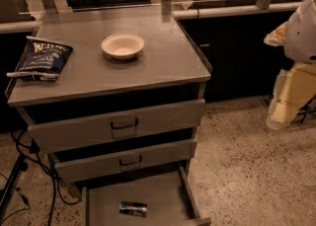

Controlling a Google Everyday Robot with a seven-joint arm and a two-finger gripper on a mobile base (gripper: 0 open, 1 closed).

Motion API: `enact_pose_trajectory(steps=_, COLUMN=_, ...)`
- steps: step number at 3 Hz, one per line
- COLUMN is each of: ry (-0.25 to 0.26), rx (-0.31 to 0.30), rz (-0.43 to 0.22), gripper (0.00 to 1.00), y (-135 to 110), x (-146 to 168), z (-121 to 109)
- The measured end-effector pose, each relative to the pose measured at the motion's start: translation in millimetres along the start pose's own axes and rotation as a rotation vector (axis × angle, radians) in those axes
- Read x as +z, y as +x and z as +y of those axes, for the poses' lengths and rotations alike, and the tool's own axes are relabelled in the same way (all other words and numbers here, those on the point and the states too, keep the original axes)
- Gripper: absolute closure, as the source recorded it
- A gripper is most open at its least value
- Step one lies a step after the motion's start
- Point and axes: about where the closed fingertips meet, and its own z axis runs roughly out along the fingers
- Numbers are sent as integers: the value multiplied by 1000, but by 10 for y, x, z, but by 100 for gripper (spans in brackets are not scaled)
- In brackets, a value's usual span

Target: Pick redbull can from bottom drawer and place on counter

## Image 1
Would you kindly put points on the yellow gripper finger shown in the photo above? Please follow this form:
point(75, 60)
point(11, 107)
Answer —
point(277, 36)
point(293, 90)

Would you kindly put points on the blue silver redbull can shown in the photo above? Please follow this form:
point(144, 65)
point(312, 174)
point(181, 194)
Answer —
point(133, 208)

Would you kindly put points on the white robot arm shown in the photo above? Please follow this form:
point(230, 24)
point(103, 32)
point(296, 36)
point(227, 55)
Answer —
point(300, 35)

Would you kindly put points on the grey top drawer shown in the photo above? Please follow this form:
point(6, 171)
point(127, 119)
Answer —
point(73, 133)

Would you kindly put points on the grey middle drawer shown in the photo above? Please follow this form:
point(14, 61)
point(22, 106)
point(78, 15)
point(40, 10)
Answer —
point(115, 163)

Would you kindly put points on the grey open bottom drawer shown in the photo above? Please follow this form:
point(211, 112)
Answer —
point(164, 189)

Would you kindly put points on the grey drawer cabinet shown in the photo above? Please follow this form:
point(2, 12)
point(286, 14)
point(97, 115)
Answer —
point(167, 70)

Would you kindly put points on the white paper bowl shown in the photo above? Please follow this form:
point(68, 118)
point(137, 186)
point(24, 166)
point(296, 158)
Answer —
point(122, 46)

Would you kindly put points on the blue kettle chips bag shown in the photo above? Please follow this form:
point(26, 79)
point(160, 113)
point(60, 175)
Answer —
point(44, 61)

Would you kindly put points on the black tripod leg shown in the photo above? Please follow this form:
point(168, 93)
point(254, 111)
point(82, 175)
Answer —
point(5, 193)

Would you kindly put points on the white horizontal rail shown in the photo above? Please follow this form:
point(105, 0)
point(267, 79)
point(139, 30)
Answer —
point(29, 26)

